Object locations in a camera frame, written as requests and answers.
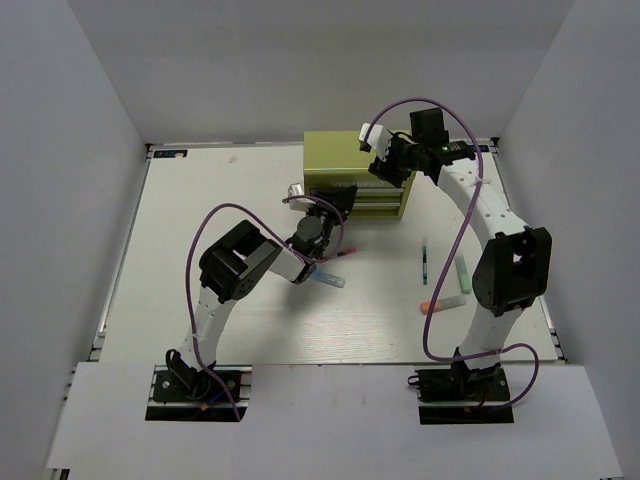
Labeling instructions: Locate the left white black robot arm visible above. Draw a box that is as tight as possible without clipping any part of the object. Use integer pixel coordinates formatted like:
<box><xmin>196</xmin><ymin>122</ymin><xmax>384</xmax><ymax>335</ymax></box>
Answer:
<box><xmin>165</xmin><ymin>184</ymin><xmax>358</xmax><ymax>400</ymax></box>

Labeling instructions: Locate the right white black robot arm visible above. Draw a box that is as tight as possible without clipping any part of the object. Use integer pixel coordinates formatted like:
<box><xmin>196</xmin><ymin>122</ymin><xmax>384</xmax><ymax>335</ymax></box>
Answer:
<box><xmin>359</xmin><ymin>100</ymin><xmax>552</xmax><ymax>402</ymax></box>

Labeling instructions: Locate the green metal drawer chest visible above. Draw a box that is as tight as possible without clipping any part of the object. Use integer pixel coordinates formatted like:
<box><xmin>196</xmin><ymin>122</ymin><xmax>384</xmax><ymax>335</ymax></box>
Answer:
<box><xmin>303</xmin><ymin>131</ymin><xmax>414</xmax><ymax>220</ymax></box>

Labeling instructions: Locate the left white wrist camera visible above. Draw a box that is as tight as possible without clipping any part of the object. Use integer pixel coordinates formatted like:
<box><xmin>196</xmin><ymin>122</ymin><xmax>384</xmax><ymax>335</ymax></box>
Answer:
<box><xmin>282</xmin><ymin>183</ymin><xmax>314</xmax><ymax>212</ymax></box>

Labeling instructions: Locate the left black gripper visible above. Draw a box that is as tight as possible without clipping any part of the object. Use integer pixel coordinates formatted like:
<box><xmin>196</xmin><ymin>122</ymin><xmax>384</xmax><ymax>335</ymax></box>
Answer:
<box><xmin>304</xmin><ymin>185</ymin><xmax>356</xmax><ymax>238</ymax></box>

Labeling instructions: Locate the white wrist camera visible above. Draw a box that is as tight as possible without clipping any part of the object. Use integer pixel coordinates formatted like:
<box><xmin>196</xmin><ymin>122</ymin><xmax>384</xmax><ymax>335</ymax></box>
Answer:
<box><xmin>282</xmin><ymin>183</ymin><xmax>314</xmax><ymax>212</ymax></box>
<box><xmin>358</xmin><ymin>123</ymin><xmax>392</xmax><ymax>162</ymax></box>

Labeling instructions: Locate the green gel pen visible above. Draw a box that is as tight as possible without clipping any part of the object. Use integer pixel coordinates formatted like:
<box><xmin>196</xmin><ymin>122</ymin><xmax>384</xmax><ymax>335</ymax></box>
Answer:
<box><xmin>421</xmin><ymin>237</ymin><xmax>428</xmax><ymax>285</ymax></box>

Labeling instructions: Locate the left blue corner label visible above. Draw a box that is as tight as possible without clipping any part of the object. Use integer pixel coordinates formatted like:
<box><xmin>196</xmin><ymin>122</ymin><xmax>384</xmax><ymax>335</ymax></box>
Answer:
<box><xmin>153</xmin><ymin>149</ymin><xmax>188</xmax><ymax>159</ymax></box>

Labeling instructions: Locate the green highlighter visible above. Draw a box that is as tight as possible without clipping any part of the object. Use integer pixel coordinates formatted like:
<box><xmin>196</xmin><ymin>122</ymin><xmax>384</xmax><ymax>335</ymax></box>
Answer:
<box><xmin>454</xmin><ymin>255</ymin><xmax>472</xmax><ymax>295</ymax></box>

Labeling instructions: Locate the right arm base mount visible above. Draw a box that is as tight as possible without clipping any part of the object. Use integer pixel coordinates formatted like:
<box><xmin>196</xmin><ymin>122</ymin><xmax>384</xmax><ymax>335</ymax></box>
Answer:
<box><xmin>407</xmin><ymin>363</ymin><xmax>514</xmax><ymax>426</ymax></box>

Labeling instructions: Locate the orange highlighter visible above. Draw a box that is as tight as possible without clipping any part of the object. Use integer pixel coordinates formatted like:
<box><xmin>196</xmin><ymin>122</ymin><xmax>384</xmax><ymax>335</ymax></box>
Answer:
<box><xmin>420</xmin><ymin>295</ymin><xmax>467</xmax><ymax>315</ymax></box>

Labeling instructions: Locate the blue highlighter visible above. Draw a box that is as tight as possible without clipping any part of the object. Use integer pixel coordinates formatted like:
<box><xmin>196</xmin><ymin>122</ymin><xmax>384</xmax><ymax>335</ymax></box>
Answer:
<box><xmin>310</xmin><ymin>270</ymin><xmax>346</xmax><ymax>289</ymax></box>

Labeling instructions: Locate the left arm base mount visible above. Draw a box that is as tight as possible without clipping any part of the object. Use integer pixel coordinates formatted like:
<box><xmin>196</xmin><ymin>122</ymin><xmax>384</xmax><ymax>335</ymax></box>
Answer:
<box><xmin>145</xmin><ymin>366</ymin><xmax>252</xmax><ymax>423</ymax></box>

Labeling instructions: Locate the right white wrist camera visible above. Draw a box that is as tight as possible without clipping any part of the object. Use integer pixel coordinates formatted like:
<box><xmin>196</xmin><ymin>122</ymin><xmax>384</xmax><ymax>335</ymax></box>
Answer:
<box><xmin>358</xmin><ymin>123</ymin><xmax>392</xmax><ymax>162</ymax></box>

